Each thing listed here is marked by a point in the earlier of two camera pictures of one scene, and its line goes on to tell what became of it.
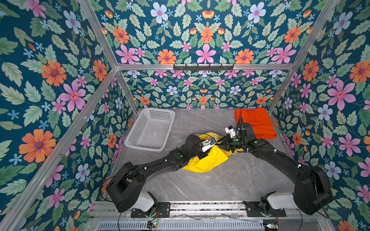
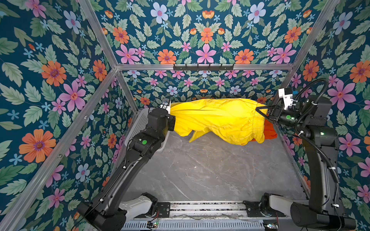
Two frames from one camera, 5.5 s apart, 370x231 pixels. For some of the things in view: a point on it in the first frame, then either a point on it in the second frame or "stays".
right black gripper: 226,142 → 275,116
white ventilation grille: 213,225 stays
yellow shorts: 216,156 → 231,121
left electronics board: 151,224 stays
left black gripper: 205,154 → 172,121
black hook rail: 203,68 stays
